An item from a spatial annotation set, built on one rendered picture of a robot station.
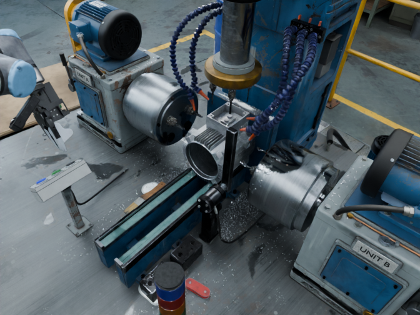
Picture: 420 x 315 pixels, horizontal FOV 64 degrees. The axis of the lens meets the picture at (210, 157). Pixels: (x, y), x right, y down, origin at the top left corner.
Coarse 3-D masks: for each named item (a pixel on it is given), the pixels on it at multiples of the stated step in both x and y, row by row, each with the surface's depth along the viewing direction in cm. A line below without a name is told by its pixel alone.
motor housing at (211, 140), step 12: (204, 132) 116; (216, 132) 117; (192, 144) 123; (204, 144) 113; (216, 144) 113; (240, 144) 118; (252, 144) 123; (192, 156) 126; (204, 156) 129; (240, 156) 120; (192, 168) 125; (204, 168) 126; (216, 168) 126; (204, 180) 124
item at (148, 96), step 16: (144, 80) 128; (160, 80) 128; (128, 96) 128; (144, 96) 125; (160, 96) 123; (176, 96) 125; (128, 112) 130; (144, 112) 125; (160, 112) 122; (176, 112) 129; (192, 112) 131; (144, 128) 128; (160, 128) 126; (176, 128) 134
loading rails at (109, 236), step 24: (240, 168) 131; (168, 192) 120; (192, 192) 132; (240, 192) 135; (144, 216) 113; (168, 216) 113; (192, 216) 118; (96, 240) 104; (120, 240) 108; (144, 240) 106; (168, 240) 112; (120, 264) 98; (144, 264) 107
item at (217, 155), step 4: (188, 136) 117; (192, 136) 117; (188, 140) 117; (192, 140) 117; (216, 152) 111; (220, 152) 112; (216, 156) 111; (220, 156) 111; (188, 164) 125; (212, 180) 120; (216, 180) 119
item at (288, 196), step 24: (288, 144) 104; (264, 168) 101; (288, 168) 98; (312, 168) 97; (336, 168) 102; (264, 192) 101; (288, 192) 97; (312, 192) 95; (288, 216) 99; (312, 216) 103
